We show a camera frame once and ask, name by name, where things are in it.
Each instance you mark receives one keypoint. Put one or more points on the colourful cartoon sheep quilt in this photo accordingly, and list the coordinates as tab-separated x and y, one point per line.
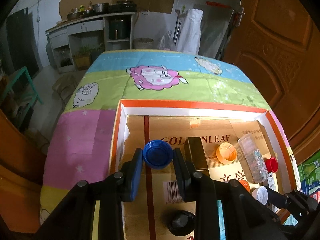
81	146

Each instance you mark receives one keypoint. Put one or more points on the black round cap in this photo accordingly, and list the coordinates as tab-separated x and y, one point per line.
180	223

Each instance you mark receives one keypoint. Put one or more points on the brown wooden door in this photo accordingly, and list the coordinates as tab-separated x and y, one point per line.
277	46

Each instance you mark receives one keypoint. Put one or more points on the orange rimmed cardboard tray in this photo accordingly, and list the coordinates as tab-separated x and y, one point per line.
207	135

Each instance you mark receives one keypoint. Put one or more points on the dark orange bottle cap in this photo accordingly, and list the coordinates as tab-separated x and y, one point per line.
245	184

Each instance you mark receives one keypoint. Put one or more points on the colourful beverage carton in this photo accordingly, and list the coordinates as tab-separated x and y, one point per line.
309	173

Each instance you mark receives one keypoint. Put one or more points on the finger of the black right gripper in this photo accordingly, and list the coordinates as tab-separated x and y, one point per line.
277	197

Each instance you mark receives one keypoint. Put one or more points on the light orange bottle cap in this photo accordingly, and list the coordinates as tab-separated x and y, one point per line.
226	153

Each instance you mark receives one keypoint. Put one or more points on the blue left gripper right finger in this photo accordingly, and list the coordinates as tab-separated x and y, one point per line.
184	172

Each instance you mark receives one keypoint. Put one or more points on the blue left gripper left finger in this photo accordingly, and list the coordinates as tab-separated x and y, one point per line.
132	172

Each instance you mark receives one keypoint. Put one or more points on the grey kitchen counter cabinet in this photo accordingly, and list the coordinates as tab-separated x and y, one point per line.
68	39

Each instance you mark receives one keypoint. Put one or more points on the steel cooking pot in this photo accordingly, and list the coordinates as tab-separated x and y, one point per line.
100	8

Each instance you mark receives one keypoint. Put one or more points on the red bottle cap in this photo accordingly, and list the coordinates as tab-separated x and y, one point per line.
271	165

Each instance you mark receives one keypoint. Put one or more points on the woven waste basket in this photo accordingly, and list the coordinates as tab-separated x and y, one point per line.
143	43

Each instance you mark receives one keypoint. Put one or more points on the gold rectangular box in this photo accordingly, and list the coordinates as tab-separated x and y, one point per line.
194	153

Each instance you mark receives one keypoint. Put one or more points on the green metal stool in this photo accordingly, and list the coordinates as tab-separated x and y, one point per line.
19	94

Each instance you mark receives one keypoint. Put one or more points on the blue bottle cap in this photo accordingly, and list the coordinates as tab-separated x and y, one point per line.
157	154

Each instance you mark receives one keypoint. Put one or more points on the teal rectangular box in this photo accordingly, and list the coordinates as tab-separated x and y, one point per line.
221	220

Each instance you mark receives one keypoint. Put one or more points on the clear patterned rectangular box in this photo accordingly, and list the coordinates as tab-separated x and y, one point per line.
253	158

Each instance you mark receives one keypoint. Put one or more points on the orange door frame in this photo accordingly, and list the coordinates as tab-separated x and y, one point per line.
22	169

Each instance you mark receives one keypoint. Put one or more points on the white bottle cap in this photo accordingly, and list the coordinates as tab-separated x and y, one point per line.
261	194

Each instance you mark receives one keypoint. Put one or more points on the white rolled plastic sheet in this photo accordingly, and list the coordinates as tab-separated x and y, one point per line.
189	35

